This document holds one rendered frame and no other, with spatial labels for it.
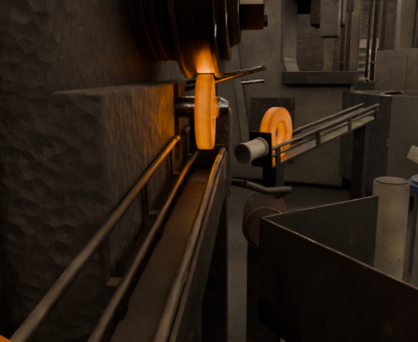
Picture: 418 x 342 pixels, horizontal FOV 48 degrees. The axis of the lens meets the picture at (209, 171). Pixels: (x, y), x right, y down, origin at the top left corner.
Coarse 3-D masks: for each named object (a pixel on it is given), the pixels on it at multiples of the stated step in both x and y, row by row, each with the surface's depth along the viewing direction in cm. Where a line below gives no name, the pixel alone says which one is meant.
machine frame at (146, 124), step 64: (0, 0) 51; (64, 0) 55; (0, 64) 52; (64, 64) 55; (128, 64) 82; (0, 128) 54; (64, 128) 53; (128, 128) 63; (0, 192) 55; (64, 192) 55; (0, 256) 57; (64, 256) 56; (128, 256) 64; (0, 320) 57; (64, 320) 58
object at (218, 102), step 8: (176, 96) 99; (184, 96) 99; (192, 96) 99; (216, 96) 98; (176, 104) 97; (184, 104) 97; (192, 104) 97; (216, 104) 96; (224, 104) 97; (176, 112) 98; (184, 112) 97; (192, 112) 97; (216, 112) 97; (224, 112) 97
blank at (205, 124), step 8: (200, 80) 94; (208, 80) 93; (200, 88) 92; (208, 88) 92; (200, 96) 91; (208, 96) 91; (200, 104) 91; (208, 104) 91; (200, 112) 91; (208, 112) 91; (200, 120) 92; (208, 120) 91; (200, 128) 92; (208, 128) 92; (200, 136) 94; (208, 136) 93; (200, 144) 96; (208, 144) 95
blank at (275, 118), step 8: (272, 112) 138; (280, 112) 140; (264, 120) 137; (272, 120) 136; (280, 120) 140; (288, 120) 145; (264, 128) 136; (272, 128) 137; (280, 128) 145; (288, 128) 145; (272, 136) 137; (280, 136) 145; (288, 136) 146; (272, 144) 138; (288, 144) 147; (272, 152) 138
